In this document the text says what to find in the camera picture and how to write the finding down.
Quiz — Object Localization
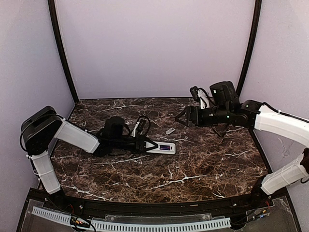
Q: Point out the white air conditioner remote control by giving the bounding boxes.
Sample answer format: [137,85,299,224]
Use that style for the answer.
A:
[152,142,176,155]

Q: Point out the white remote battery cover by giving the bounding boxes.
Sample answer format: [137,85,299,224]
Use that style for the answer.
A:
[165,128,175,135]

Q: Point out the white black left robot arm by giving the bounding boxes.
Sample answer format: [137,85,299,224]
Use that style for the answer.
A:
[20,106,159,194]

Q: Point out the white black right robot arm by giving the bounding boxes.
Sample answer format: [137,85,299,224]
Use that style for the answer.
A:
[175,81,309,196]

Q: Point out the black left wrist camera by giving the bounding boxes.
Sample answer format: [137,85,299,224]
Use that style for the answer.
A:
[131,116,151,137]

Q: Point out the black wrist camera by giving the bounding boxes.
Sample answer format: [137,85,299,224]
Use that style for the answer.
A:
[190,86,214,110]
[131,116,151,137]

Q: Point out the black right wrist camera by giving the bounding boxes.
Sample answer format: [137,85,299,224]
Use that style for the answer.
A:
[190,86,214,110]

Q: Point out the black front table rail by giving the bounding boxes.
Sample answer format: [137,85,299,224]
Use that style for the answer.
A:
[23,187,290,220]

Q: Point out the white slotted cable duct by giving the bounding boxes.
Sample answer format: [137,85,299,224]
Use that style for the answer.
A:
[31,206,231,232]

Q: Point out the black enclosure frame post right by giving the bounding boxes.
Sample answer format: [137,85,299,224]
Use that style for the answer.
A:
[236,0,262,97]

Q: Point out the black enclosure frame post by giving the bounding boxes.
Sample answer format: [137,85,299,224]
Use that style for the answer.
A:
[236,0,262,97]
[47,0,79,104]

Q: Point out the black enclosure frame post left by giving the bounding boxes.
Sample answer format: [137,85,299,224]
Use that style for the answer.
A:
[47,0,79,104]

